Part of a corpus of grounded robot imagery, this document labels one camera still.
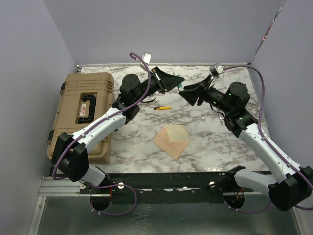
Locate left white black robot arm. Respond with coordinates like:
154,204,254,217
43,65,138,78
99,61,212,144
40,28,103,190
51,67,185,193

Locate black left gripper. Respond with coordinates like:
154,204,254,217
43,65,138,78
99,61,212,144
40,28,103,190
134,67,185,104

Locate aluminium extrusion frame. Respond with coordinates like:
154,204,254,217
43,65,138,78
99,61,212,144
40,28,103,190
39,177,80,197

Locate beige paper letter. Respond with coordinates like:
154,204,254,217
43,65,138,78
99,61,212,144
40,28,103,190
165,124,189,143

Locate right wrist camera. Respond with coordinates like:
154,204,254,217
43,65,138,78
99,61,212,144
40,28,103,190
209,63,224,86

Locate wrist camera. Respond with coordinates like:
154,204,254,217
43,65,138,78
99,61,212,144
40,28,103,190
209,63,224,86
140,52,152,70

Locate green white glue stick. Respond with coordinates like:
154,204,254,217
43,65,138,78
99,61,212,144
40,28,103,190
173,72,183,92

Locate black metal base rail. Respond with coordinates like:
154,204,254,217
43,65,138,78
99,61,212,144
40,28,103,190
80,170,252,208

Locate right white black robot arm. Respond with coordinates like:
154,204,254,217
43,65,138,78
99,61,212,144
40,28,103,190
179,75,313,211

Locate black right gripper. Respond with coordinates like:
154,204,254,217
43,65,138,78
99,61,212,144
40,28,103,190
178,74,233,114

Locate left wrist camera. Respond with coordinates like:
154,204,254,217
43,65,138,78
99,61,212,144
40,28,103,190
140,52,152,70

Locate silver metal tweezers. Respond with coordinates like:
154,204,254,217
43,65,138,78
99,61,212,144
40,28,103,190
218,114,224,126

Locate tan plastic tool case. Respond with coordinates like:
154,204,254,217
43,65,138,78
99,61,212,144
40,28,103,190
47,72,115,159

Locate tan paper envelope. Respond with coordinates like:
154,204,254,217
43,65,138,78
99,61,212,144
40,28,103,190
152,126,189,160

